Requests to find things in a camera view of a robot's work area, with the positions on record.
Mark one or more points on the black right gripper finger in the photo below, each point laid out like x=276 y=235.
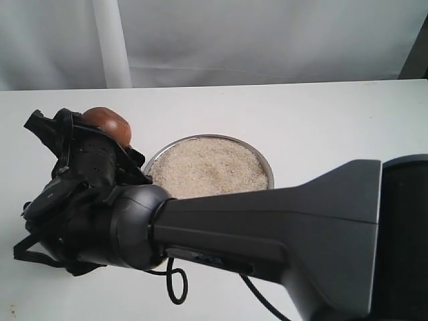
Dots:
x=55 y=133

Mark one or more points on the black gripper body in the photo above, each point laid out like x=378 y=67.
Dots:
x=95 y=211

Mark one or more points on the brown wooden cup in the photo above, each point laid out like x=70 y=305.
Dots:
x=111 y=123

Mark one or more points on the round metal rice tray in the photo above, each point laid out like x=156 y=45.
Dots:
x=209 y=164

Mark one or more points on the white vertical pole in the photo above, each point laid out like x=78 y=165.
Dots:
x=112 y=44

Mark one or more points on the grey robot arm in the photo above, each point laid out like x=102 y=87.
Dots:
x=348 y=245

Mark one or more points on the white backdrop sheet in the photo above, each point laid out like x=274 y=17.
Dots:
x=54 y=45

